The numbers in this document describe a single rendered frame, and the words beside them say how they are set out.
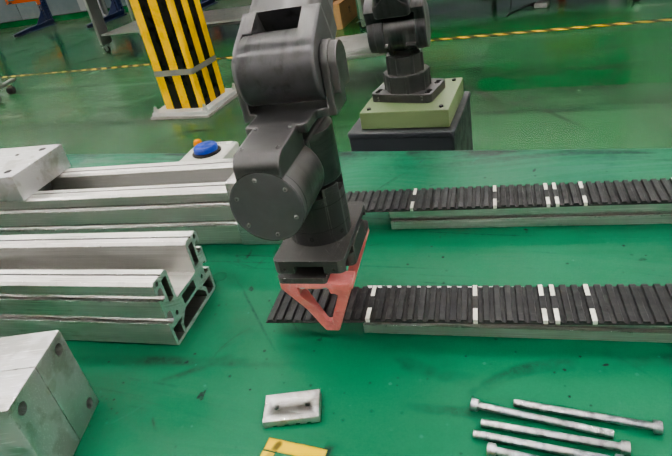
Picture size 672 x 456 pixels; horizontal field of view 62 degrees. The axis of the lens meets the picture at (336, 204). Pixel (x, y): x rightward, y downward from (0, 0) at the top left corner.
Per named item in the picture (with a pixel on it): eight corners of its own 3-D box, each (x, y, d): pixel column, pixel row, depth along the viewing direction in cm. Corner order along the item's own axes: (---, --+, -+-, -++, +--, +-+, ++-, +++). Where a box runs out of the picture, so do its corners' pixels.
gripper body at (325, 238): (276, 278, 49) (256, 206, 46) (306, 218, 58) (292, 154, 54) (346, 278, 47) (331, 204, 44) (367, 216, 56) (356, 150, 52)
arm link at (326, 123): (336, 99, 48) (275, 105, 50) (315, 130, 42) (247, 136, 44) (349, 170, 51) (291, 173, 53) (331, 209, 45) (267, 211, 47)
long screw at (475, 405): (469, 412, 46) (469, 404, 45) (472, 403, 47) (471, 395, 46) (612, 444, 42) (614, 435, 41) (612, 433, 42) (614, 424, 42)
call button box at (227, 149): (247, 172, 96) (237, 138, 93) (225, 200, 88) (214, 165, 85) (206, 174, 98) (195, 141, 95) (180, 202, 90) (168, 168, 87)
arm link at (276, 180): (342, 32, 44) (242, 45, 46) (301, 78, 34) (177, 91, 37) (365, 168, 49) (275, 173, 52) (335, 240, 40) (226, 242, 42)
